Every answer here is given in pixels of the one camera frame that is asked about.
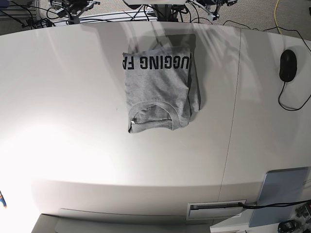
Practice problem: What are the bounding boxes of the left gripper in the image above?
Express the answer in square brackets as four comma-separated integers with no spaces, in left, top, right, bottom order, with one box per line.
[190,0,231,21]

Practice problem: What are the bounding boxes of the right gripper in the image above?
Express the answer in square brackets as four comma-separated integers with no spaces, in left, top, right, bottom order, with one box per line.
[65,0,100,24]

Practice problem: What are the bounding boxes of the grey T-shirt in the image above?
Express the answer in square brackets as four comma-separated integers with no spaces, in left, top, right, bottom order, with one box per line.
[122,34,201,133]

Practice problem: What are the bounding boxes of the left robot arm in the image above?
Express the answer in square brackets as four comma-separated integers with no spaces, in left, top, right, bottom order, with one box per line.
[188,0,238,21]

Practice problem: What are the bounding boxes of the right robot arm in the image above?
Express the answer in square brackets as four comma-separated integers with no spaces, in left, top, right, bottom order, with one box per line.
[50,0,101,25]

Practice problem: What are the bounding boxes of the black computer mouse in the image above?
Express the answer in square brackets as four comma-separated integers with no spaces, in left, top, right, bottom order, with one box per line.
[279,50,297,83]

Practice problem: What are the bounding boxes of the blue orange tool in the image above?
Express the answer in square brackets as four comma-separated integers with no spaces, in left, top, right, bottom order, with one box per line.
[0,192,7,208]

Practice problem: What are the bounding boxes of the black battery pack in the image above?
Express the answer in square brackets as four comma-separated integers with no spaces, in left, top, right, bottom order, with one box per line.
[277,219,297,233]

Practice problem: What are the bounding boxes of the yellow cable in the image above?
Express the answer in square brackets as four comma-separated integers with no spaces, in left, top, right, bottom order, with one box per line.
[274,0,283,34]

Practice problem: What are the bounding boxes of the black mouse cable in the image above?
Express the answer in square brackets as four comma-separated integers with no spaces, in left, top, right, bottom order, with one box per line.
[278,81,311,112]

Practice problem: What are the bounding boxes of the black tablet cable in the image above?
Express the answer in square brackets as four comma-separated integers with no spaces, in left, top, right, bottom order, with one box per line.
[239,200,311,210]

